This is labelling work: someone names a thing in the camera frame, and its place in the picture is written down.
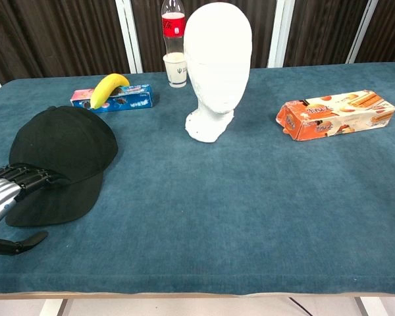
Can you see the blue cookie box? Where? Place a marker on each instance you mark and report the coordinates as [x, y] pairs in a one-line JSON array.
[[136, 98]]

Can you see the black baseball cap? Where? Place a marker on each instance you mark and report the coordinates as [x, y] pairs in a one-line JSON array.
[[66, 141]]

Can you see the clear cola bottle red label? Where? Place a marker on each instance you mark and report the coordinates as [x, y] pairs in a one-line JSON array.
[[173, 23]]

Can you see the yellow banana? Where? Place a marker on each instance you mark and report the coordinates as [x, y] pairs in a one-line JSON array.
[[107, 87]]

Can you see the orange biscuit box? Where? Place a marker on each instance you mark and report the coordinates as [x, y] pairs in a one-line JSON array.
[[335, 115]]

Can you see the blue table cloth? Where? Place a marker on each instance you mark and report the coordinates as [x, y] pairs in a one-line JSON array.
[[197, 204]]

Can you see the dark brown curtain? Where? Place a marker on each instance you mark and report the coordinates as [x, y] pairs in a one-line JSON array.
[[52, 33]]

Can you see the white mannequin head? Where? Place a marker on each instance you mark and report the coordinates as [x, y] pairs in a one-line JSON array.
[[217, 66]]

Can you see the white table leg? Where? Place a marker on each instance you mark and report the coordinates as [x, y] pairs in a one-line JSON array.
[[52, 307], [370, 307]]

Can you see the white paper cup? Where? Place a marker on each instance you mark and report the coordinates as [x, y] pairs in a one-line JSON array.
[[176, 70]]

